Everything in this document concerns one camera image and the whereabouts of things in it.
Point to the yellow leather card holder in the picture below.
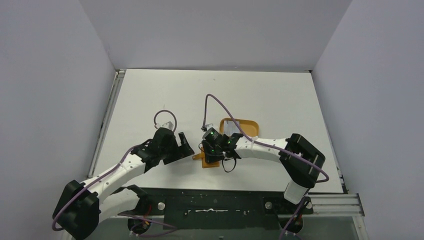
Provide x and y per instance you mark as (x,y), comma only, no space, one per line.
(201,157)

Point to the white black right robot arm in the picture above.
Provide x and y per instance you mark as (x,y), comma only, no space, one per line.
(302,161)

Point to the aluminium frame rail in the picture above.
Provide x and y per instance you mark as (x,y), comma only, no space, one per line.
(339,205)

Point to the silver credit card stack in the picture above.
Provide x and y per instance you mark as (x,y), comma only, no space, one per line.
(231,128)

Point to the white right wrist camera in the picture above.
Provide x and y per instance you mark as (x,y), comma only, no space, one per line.
(206,127)

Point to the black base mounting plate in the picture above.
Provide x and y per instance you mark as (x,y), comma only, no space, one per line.
(215,221)

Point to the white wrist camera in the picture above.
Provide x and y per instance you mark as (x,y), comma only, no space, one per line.
(206,127)
(168,125)

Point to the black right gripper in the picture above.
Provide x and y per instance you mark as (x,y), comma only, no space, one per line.
(205,149)

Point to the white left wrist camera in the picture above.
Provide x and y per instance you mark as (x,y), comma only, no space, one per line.
(168,125)

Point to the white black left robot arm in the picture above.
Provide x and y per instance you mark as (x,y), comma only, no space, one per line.
(78,208)

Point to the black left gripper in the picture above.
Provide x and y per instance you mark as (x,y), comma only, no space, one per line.
(181,151)

